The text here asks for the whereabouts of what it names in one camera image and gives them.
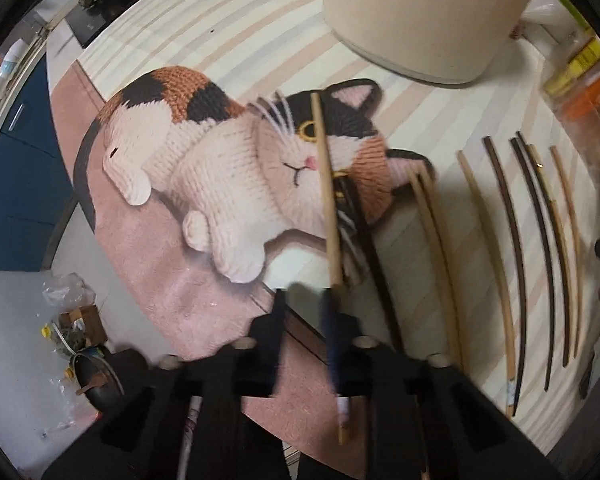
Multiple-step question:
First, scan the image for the light wooden chopstick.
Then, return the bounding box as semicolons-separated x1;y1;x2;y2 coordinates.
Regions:
308;91;354;447
456;151;517;419

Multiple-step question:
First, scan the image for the light brown chopstick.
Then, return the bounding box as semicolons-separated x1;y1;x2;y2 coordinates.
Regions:
550;145;583;358

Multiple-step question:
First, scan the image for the brown gold-banded chopstick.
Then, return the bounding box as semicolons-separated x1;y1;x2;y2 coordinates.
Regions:
514;130;572;369

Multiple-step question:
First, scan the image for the black chopstick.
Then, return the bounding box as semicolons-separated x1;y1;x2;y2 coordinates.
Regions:
509;136;557;392
334;176;405;356

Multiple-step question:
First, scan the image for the blue kitchen cabinet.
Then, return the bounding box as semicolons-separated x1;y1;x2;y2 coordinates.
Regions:
0;58;72;272

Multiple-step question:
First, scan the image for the dark brown chopstick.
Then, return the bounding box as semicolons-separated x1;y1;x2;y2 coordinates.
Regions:
482;136;528;417

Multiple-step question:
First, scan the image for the orange seasoning bag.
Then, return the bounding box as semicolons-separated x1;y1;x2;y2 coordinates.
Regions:
558;78;600;122

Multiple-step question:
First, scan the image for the clear plastic organizer tray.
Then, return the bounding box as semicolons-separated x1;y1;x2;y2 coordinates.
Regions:
542;35;600;192

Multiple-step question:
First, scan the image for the floor trash pile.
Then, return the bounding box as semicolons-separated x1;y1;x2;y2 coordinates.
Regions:
40;273;124;441

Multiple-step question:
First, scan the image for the cat print table mat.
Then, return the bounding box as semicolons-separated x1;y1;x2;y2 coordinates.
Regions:
47;0;600;478

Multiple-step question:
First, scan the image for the yellow seasoning box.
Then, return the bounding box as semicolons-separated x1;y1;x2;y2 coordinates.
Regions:
543;36;600;98

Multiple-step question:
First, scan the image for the beige cylindrical utensil holder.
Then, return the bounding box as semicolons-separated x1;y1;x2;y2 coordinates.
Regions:
323;0;530;86

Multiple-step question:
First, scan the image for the black gas stove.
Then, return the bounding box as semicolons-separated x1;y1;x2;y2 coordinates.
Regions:
65;0;125;49

